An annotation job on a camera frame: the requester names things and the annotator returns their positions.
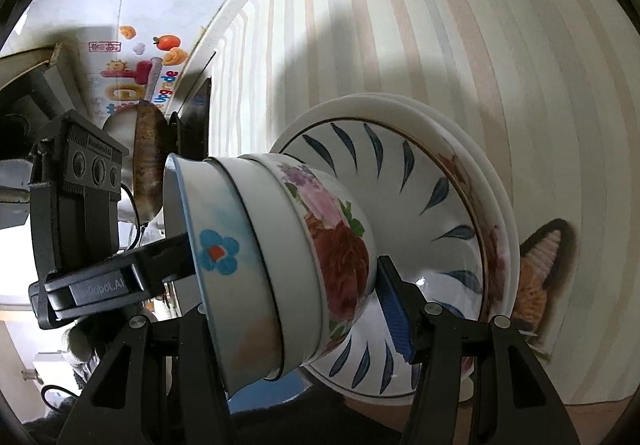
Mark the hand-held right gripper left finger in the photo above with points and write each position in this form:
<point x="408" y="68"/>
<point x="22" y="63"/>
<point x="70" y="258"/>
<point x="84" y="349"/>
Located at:
<point x="200" y="350"/>

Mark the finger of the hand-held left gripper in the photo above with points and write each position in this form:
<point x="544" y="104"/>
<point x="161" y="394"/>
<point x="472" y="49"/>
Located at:
<point x="167" y="265"/>

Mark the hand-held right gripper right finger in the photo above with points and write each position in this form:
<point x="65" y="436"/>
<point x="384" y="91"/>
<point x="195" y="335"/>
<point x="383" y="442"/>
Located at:
<point x="395" y="315"/>

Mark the white bowl with blue flowers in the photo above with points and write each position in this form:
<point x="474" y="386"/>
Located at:
<point x="220" y="250"/>

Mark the white bowl with rose print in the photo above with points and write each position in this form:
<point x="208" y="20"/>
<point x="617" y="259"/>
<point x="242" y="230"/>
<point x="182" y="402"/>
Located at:
<point x="335" y="245"/>

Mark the plain white bowl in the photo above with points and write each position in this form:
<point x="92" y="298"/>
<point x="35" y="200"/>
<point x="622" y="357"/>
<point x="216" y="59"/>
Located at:
<point x="285" y="245"/>

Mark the white plate with blue petals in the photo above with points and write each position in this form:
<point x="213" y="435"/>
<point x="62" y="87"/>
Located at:
<point x="425" y="185"/>

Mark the plain white plate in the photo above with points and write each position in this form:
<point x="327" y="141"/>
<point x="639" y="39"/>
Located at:
<point x="505" y="210"/>

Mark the white plate with floral rim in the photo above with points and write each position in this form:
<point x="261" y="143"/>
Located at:
<point x="457" y="167"/>

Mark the person's left forearm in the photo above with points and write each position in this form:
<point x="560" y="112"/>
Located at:
<point x="80" y="345"/>

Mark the black induction cooker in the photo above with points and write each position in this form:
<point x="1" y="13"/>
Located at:
<point x="195" y="115"/>

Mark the striped beige tablecloth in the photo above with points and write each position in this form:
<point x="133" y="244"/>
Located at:
<point x="500" y="50"/>

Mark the wall poster with fruit print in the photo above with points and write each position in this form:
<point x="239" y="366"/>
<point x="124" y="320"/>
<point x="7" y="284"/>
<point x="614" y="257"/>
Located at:
<point x="125" y="75"/>

